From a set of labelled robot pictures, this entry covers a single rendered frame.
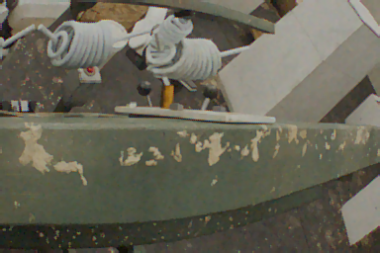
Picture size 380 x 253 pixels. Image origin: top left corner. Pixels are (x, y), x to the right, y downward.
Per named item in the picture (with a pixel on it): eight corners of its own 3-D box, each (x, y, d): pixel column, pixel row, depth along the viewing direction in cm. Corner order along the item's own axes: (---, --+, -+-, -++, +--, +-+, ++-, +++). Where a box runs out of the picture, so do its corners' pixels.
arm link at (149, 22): (156, 55, 160) (166, 22, 163) (142, 45, 152) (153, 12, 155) (140, 57, 163) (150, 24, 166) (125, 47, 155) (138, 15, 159)
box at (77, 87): (77, 85, 213) (96, 59, 203) (82, 108, 209) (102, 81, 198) (58, 86, 205) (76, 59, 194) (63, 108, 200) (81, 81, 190)
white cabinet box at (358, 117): (354, 123, 639) (380, 98, 597) (366, 155, 613) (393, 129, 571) (344, 120, 608) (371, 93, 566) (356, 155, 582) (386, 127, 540)
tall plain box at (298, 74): (274, 91, 492) (366, 7, 390) (296, 144, 465) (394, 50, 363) (210, 74, 430) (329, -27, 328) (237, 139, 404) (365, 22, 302)
